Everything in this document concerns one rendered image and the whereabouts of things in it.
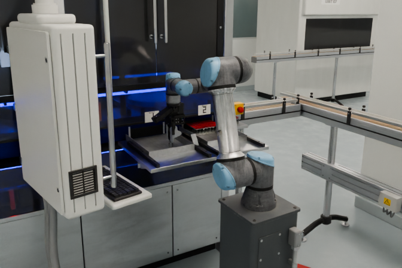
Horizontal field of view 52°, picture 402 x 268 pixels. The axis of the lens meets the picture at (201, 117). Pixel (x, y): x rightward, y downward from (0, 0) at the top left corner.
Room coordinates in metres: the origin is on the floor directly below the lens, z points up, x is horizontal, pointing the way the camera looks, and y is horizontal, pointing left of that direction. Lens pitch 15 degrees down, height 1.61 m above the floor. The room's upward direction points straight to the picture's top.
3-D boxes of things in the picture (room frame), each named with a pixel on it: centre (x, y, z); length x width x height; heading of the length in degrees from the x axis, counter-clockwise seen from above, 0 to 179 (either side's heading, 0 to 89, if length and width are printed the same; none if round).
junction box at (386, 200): (2.25, -1.13, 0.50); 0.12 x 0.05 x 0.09; 30
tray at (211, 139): (2.32, -0.06, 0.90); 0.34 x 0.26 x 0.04; 30
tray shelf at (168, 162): (2.18, 0.05, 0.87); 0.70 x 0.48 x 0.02; 120
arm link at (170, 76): (2.09, 0.14, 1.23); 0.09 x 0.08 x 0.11; 28
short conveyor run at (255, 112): (2.82, -0.40, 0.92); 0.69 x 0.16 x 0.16; 120
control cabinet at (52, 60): (1.69, 0.62, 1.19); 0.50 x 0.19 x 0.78; 40
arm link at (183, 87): (2.01, 0.08, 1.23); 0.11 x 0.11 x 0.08; 28
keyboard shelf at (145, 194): (1.79, 0.47, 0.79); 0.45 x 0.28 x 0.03; 40
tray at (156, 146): (2.16, 0.23, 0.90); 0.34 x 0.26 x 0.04; 30
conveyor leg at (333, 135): (2.75, -0.92, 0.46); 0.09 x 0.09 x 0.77; 30
